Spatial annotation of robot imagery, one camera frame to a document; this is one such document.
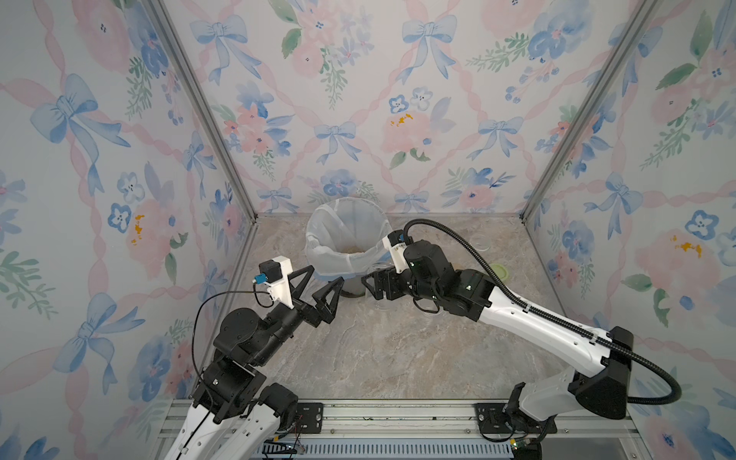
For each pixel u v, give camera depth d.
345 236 0.97
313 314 0.52
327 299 0.52
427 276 0.53
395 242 0.61
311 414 0.75
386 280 0.61
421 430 0.73
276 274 0.49
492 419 0.73
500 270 1.03
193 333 0.47
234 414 0.43
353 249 1.02
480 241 1.09
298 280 0.60
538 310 0.45
